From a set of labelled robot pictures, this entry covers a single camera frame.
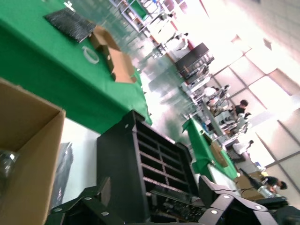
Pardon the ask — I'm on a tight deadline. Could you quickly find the black cabinet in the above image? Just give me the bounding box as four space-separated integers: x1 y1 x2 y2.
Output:
175 42 215 82

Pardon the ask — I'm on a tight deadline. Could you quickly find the black slotted plastic container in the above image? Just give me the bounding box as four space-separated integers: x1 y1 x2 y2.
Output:
96 110 207 223

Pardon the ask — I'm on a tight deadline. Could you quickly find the person in black shirt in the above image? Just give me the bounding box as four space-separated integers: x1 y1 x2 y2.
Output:
233 99 249 117
262 175 288 194

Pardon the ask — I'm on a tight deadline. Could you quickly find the small green tablecloth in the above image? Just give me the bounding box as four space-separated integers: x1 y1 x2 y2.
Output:
182 118 239 180

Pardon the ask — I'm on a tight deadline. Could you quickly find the distant brown cardboard box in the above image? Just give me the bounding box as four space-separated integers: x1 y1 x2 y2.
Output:
234 171 268 201

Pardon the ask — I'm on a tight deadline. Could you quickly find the grey antistatic bag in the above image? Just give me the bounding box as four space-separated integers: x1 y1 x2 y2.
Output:
50 142 74 209
0 150 21 196

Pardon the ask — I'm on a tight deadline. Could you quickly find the black flat object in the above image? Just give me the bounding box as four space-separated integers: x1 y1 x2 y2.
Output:
44 8 97 44

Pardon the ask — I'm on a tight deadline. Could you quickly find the metal shelving rack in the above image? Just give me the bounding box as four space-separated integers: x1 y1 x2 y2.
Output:
117 0 155 32

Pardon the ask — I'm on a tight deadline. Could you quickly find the person in white shirt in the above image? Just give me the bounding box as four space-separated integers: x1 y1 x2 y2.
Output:
232 140 255 157

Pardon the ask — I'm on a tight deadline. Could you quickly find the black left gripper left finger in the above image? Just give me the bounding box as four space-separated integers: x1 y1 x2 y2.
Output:
45 177 126 225

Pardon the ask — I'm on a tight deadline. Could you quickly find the small brown cardboard piece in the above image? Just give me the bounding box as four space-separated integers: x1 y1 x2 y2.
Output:
209 142 229 168

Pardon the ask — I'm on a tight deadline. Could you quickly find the flat brown cardboard piece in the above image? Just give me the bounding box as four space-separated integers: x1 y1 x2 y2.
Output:
89 25 138 84

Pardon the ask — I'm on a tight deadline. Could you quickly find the clear tape roll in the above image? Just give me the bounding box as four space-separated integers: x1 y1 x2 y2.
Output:
82 45 100 65

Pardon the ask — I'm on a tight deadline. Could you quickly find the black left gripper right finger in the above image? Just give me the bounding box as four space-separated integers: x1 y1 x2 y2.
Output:
198 175 278 225

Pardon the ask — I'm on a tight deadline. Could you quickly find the black graphics card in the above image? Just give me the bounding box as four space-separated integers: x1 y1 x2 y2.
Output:
150 189 207 222

